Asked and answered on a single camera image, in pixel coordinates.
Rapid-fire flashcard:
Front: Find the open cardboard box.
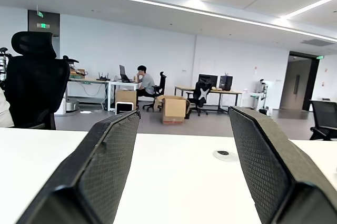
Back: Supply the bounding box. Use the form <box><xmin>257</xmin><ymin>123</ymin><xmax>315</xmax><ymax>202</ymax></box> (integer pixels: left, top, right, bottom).
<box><xmin>153</xmin><ymin>95</ymin><xmax>191</xmax><ymax>124</ymax></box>

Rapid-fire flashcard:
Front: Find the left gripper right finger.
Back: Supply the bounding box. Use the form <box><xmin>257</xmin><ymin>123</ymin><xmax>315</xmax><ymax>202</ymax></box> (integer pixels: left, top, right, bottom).
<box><xmin>227</xmin><ymin>105</ymin><xmax>337</xmax><ymax>224</ymax></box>

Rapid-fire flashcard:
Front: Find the laptop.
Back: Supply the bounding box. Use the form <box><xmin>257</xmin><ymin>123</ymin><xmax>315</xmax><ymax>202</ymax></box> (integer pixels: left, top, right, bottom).
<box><xmin>118</xmin><ymin>64</ymin><xmax>138</xmax><ymax>83</ymax></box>

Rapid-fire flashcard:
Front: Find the person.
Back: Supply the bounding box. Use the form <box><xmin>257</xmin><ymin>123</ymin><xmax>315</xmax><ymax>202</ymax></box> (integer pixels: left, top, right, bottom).
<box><xmin>0</xmin><ymin>86</ymin><xmax>15</xmax><ymax>128</ymax></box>
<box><xmin>135</xmin><ymin>65</ymin><xmax>156</xmax><ymax>98</ymax></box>

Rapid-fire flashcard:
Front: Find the black office chair white frame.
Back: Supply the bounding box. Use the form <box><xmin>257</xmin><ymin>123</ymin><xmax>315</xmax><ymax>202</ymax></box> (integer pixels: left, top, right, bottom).
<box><xmin>185</xmin><ymin>81</ymin><xmax>213</xmax><ymax>116</ymax></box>

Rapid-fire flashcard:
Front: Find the black computer monitor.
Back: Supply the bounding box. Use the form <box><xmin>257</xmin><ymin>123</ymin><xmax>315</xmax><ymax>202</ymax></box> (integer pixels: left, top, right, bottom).
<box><xmin>198</xmin><ymin>74</ymin><xmax>219</xmax><ymax>88</ymax></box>

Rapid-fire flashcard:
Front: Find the closed cardboard box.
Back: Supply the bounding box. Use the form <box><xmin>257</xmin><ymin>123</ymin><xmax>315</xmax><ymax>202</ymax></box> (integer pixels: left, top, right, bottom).
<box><xmin>115</xmin><ymin>89</ymin><xmax>137</xmax><ymax>106</ymax></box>

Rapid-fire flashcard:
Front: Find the black mesh office chair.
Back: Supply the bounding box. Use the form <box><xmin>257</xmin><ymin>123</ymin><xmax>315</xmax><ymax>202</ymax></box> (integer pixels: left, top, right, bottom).
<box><xmin>4</xmin><ymin>31</ymin><xmax>71</xmax><ymax>130</ymax></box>

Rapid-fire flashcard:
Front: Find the black computer case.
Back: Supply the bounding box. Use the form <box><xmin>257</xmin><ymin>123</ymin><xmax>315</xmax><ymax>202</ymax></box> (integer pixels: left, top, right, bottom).
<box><xmin>219</xmin><ymin>75</ymin><xmax>234</xmax><ymax>91</ymax></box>

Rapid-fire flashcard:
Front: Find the black router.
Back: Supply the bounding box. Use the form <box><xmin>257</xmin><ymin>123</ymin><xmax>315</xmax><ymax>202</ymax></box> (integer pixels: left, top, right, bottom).
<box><xmin>95</xmin><ymin>71</ymin><xmax>111</xmax><ymax>81</ymax></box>

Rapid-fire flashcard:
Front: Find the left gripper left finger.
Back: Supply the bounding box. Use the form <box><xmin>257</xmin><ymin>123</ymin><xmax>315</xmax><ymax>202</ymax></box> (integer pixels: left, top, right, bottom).
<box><xmin>16</xmin><ymin>109</ymin><xmax>141</xmax><ymax>224</ymax></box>

